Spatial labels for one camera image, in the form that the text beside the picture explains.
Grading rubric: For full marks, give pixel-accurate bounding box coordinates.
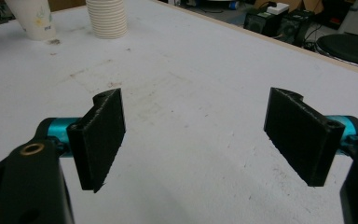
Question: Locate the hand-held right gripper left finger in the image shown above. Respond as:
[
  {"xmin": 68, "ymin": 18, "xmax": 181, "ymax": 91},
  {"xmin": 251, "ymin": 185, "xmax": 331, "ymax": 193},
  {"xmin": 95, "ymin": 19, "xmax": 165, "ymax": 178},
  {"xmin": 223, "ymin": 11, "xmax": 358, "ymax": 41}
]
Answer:
[{"xmin": 47, "ymin": 87, "xmax": 127, "ymax": 194}]

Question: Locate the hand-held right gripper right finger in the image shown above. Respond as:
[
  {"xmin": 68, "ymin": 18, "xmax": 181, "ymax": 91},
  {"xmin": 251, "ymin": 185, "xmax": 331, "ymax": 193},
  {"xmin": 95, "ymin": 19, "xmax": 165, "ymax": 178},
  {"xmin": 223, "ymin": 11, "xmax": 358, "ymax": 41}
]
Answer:
[{"xmin": 263, "ymin": 87, "xmax": 358, "ymax": 188}]

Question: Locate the stack of white paper cups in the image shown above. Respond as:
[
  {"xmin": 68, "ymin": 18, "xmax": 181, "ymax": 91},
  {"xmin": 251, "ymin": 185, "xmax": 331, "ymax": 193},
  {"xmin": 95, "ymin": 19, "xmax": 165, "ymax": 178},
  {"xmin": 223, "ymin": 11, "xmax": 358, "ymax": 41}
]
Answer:
[{"xmin": 85, "ymin": 0, "xmax": 129, "ymax": 40}]

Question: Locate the printed white paper cup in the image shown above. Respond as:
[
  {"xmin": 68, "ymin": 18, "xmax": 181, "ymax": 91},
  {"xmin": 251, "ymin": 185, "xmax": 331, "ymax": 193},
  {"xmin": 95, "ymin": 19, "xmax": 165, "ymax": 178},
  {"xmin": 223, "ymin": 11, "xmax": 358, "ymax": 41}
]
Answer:
[{"xmin": 4, "ymin": 0, "xmax": 58, "ymax": 42}]

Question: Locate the white table mat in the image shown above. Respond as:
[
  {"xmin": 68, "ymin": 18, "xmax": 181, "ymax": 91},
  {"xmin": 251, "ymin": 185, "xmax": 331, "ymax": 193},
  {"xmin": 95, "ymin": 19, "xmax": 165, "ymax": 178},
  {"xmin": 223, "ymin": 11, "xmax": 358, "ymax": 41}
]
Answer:
[{"xmin": 0, "ymin": 0, "xmax": 358, "ymax": 224}]

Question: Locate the black round stool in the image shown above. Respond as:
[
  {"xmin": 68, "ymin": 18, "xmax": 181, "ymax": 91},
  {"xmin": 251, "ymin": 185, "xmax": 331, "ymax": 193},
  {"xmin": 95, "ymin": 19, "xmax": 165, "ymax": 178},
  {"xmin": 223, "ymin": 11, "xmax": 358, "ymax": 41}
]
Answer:
[{"xmin": 315, "ymin": 33, "xmax": 358, "ymax": 69}]

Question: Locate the black computer tower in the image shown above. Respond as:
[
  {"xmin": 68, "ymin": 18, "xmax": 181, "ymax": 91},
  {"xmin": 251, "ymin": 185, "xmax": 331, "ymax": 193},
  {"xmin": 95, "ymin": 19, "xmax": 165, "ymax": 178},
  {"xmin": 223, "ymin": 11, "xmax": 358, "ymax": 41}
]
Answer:
[
  {"xmin": 278, "ymin": 9, "xmax": 317, "ymax": 49},
  {"xmin": 242, "ymin": 8, "xmax": 282, "ymax": 38}
]

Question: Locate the small white box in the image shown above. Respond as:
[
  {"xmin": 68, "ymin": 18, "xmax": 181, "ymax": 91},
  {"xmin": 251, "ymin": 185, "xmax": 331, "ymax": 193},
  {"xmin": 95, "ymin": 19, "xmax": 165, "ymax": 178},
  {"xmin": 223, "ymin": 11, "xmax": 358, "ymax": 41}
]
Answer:
[{"xmin": 266, "ymin": 2, "xmax": 291, "ymax": 16}]

